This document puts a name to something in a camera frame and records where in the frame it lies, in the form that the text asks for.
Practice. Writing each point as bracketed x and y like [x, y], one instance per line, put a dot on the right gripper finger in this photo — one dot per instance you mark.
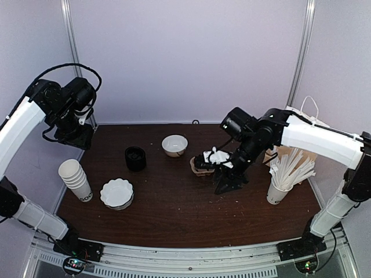
[221, 183]
[238, 181]

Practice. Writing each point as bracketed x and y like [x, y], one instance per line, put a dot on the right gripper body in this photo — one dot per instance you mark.
[251, 153]

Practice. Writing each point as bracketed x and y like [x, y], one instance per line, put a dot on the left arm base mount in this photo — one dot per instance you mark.
[80, 253]

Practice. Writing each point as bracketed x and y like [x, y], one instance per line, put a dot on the stack of black lids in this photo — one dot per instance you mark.
[135, 159]

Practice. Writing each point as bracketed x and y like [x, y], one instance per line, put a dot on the cardboard cup carrier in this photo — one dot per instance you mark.
[199, 172]

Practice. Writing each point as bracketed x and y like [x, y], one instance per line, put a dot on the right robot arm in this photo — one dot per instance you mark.
[284, 127]

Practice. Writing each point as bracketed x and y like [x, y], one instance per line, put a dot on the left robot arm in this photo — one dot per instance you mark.
[64, 110]

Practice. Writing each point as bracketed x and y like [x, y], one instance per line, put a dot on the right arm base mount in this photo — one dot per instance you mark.
[304, 251]

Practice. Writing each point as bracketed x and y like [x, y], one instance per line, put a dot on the white round bowl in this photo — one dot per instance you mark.
[174, 145]

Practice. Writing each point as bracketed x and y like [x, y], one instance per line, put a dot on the paper cup holding straws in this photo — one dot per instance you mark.
[277, 191]

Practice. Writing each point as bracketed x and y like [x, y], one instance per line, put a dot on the stack of white paper cups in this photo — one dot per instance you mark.
[74, 177]

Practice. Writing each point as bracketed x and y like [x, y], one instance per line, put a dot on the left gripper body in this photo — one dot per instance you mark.
[72, 136]

